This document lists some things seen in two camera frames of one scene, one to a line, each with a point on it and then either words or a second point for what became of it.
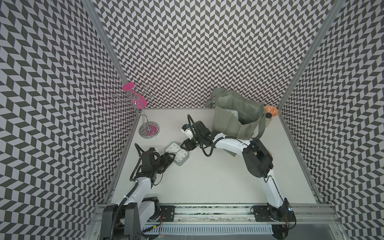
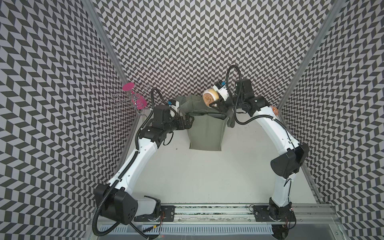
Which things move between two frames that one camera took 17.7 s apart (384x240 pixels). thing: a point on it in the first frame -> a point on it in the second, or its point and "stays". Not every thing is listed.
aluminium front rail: [211, 214] stays
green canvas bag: [235, 117] -> [206, 132]
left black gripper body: [163, 163] -> [177, 124]
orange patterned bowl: [271, 109] stays
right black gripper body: [192, 143] -> [226, 105]
